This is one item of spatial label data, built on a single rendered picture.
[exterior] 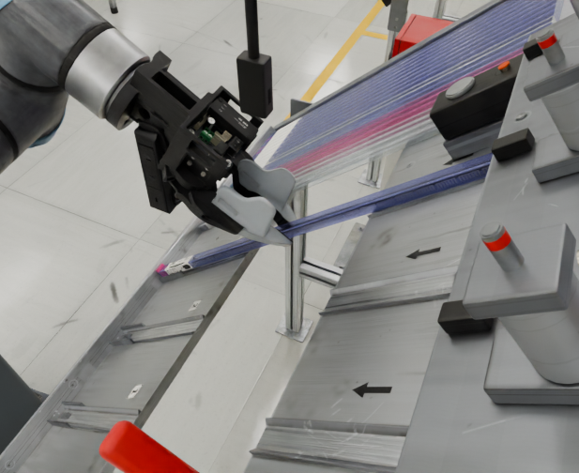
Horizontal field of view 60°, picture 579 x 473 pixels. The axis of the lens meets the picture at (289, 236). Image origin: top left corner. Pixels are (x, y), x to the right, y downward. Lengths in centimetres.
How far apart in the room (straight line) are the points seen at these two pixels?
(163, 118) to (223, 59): 218
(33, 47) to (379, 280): 36
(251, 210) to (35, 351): 122
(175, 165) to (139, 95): 7
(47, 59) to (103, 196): 149
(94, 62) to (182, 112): 9
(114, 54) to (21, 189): 167
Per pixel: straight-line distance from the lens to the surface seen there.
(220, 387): 143
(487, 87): 41
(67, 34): 50
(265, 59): 36
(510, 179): 26
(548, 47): 23
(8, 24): 52
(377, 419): 29
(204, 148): 45
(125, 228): 184
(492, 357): 18
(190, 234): 77
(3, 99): 56
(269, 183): 52
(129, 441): 23
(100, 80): 49
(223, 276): 57
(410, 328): 31
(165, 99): 47
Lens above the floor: 129
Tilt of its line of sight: 49 degrees down
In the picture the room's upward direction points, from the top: straight up
